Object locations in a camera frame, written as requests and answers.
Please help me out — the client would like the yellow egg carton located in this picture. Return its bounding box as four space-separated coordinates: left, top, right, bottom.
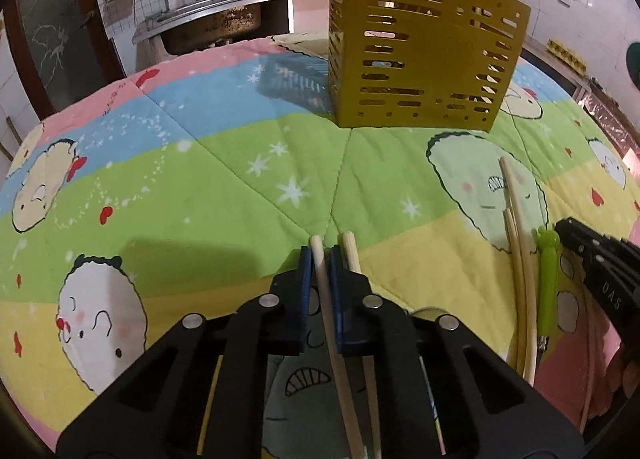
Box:
547 39 588 72

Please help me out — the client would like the printed cartoon blanket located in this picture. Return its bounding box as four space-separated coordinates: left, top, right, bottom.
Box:
0 31 640 459

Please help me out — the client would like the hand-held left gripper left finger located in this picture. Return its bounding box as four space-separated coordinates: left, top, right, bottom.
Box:
55 246 316 459

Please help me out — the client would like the stainless steel sink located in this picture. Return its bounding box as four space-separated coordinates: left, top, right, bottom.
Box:
132 1 263 54

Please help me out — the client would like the green frog-handled utensil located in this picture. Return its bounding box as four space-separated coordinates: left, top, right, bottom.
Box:
532 225 561 350

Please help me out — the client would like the yellow chopstick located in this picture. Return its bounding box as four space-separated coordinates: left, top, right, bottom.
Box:
197 354 223 457

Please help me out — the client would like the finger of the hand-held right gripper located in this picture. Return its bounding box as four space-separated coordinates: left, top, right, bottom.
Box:
575 246 640 335
555 218 640 270

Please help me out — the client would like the green round board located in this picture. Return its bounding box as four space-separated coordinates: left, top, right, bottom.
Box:
625 41 640 82

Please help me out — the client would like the pink plastic covered table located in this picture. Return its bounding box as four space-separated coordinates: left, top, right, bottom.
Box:
580 89 640 152

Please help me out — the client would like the brown framed glass door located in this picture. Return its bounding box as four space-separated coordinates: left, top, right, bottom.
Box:
2 0 128 117

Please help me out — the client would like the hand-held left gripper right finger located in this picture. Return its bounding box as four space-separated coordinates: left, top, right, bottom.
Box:
330 245 586 459

